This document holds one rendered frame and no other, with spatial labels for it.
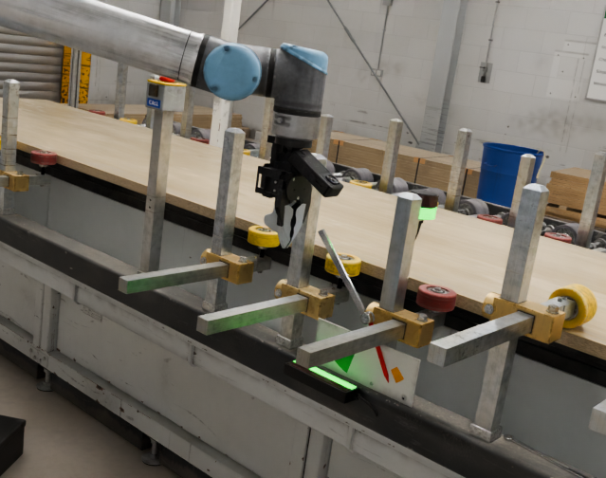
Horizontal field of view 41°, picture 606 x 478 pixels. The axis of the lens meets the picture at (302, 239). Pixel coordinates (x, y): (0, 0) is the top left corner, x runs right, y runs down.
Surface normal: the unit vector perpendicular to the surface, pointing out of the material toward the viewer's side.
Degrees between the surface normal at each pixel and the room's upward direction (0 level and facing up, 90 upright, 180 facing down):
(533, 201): 90
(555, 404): 90
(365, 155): 90
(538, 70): 90
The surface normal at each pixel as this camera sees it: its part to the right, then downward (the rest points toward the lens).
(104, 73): 0.80, 0.25
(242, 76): 0.11, 0.26
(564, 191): -0.57, 0.12
